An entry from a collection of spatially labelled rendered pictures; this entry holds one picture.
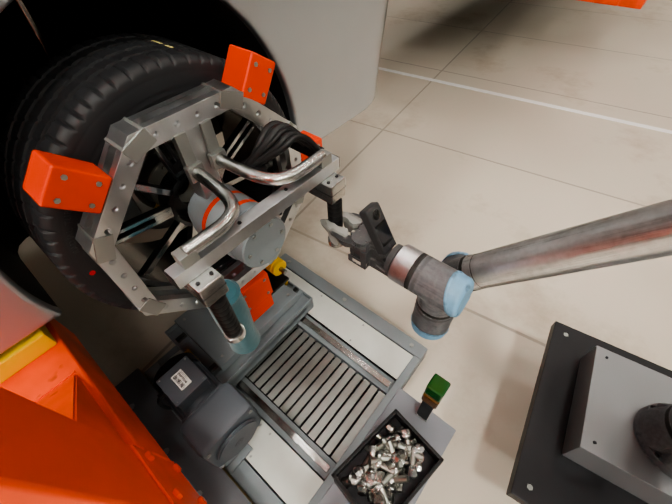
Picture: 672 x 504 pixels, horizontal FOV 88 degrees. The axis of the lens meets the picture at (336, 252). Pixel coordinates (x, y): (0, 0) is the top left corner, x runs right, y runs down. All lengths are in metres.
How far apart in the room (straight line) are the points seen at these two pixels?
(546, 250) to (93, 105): 0.86
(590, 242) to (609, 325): 1.27
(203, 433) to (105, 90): 0.84
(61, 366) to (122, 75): 0.64
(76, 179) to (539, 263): 0.83
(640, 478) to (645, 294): 1.13
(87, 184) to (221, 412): 0.69
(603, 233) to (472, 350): 1.02
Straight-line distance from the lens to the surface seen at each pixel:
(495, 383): 1.62
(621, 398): 1.31
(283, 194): 0.70
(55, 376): 1.03
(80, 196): 0.71
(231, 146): 0.96
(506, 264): 0.81
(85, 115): 0.77
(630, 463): 1.25
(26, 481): 0.45
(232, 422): 1.10
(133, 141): 0.71
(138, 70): 0.79
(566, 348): 1.44
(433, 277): 0.73
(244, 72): 0.81
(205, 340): 1.44
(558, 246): 0.76
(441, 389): 0.83
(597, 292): 2.07
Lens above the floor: 1.42
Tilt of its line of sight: 50 degrees down
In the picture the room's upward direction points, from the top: 3 degrees counter-clockwise
